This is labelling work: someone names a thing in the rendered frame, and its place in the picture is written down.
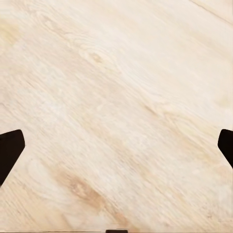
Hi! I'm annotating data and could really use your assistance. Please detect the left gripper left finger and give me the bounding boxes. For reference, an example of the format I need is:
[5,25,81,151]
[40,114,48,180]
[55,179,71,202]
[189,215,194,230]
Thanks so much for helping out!
[0,129,25,188]

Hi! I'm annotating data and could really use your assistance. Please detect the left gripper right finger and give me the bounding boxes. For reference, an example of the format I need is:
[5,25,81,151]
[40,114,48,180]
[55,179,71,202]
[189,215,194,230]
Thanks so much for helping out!
[217,129,233,168]

